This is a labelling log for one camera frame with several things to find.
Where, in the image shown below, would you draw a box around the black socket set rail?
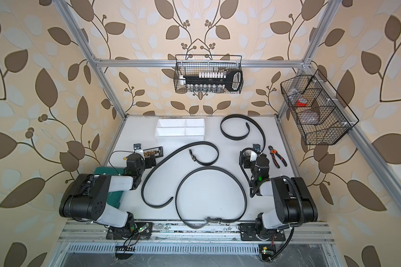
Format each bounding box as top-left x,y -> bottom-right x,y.
179,69 -> 243,92

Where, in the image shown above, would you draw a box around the back wire basket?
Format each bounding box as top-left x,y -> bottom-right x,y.
173,53 -> 243,94

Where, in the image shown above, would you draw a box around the aluminium front rail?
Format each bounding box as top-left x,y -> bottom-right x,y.
58,220 -> 335,245

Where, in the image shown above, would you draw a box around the orange black pliers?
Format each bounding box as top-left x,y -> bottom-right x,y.
268,145 -> 288,169

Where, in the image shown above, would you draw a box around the right wire basket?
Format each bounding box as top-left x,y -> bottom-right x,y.
280,70 -> 359,145

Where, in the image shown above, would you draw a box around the red item in basket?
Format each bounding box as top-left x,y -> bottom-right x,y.
296,97 -> 309,107

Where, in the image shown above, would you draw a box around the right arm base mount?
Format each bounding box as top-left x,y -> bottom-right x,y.
238,223 -> 286,242

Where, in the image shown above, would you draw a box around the white divided storage tray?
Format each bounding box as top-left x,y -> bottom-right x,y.
155,119 -> 205,138

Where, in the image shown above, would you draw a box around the black belt front loop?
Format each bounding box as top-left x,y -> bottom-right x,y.
174,166 -> 248,230

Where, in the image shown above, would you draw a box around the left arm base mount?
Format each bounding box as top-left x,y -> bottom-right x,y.
106,222 -> 153,240

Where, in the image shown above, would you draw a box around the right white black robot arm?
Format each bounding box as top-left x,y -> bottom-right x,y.
239,148 -> 318,239

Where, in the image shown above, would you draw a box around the black bit holder box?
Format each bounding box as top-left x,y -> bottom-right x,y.
143,146 -> 164,158

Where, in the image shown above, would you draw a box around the black belt back right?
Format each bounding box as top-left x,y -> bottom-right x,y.
219,114 -> 267,151

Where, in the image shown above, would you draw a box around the black belt long middle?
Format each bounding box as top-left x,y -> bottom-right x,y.
141,141 -> 219,209

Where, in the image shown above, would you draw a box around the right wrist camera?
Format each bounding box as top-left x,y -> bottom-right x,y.
252,144 -> 261,152

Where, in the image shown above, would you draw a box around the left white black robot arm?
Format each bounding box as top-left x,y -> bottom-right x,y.
59,152 -> 145,228

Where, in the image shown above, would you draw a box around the wire basket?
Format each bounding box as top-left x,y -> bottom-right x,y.
173,53 -> 243,94
280,70 -> 359,145

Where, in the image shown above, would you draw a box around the green plastic tool case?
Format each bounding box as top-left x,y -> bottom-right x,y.
94,167 -> 131,209

